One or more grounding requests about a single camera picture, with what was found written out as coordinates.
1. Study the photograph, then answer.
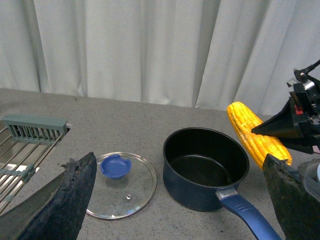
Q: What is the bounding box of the black cable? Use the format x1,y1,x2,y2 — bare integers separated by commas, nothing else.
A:
292,59,320,83

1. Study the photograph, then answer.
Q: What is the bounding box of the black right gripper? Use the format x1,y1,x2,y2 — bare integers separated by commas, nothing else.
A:
251,78,320,154

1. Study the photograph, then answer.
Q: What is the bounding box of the white curtain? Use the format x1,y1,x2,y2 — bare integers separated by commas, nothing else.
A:
0,0,320,115

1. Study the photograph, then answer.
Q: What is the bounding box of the dark blue saucepan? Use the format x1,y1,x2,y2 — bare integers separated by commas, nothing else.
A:
163,127,280,240

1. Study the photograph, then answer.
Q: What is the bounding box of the glass lid blue knob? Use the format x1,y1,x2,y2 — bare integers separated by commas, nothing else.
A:
85,151,158,221

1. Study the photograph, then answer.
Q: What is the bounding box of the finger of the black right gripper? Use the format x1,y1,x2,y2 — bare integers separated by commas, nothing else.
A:
262,154,320,240

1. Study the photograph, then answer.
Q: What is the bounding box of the green metal dish rack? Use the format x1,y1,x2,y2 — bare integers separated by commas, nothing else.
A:
0,114,71,213

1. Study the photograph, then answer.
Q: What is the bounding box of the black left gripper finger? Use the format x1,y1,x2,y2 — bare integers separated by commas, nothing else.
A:
0,152,97,240

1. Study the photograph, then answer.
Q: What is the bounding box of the yellow corn cob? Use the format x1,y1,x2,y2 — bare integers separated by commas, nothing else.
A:
226,101,293,169

